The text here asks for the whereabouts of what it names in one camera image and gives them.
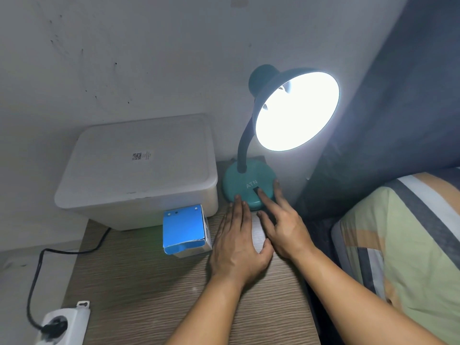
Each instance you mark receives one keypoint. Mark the person's right hand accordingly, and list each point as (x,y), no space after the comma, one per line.
(291,229)

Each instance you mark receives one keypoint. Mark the person's left hand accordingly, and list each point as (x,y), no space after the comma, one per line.
(237,247)

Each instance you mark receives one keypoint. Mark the blue and white bulb box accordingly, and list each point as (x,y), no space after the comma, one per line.
(183,226)

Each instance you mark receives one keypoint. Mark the teal desk lamp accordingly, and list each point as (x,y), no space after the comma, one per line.
(240,179)

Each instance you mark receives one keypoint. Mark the white plastic storage box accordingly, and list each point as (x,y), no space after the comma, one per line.
(143,215)

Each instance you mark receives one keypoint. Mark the white storage box lid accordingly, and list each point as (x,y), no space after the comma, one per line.
(143,158)

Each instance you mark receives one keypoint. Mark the white power strip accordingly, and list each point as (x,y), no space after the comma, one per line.
(77,319)

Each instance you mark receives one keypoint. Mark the person's right forearm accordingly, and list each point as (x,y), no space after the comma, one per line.
(359,305)

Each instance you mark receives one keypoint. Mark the striped bedding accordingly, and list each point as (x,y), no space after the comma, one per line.
(413,247)

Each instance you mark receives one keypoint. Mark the grey upholstered headboard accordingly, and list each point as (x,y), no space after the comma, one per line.
(395,104)

